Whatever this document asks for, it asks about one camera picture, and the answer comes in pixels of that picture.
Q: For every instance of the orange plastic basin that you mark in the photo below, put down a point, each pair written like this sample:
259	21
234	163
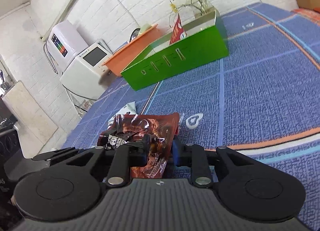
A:
130	51

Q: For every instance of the red daily nuts bag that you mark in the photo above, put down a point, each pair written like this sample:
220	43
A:
178	32

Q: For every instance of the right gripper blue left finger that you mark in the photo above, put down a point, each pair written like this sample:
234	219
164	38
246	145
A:
135	154

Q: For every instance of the light green plate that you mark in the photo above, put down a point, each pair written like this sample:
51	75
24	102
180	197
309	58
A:
144	28

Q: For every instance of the white water purifier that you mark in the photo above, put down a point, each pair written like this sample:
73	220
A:
63	45

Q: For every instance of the white countertop appliance with screen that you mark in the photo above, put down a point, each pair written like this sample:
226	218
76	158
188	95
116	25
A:
87	76

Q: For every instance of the dark red snack bag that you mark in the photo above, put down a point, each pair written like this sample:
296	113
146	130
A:
131	128

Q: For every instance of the green cardboard box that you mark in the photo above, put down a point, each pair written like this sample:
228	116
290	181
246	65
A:
205	42

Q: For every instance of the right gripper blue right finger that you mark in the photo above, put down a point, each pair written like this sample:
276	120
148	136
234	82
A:
185	154

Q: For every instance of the steel plate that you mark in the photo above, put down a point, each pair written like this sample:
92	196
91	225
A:
134	34

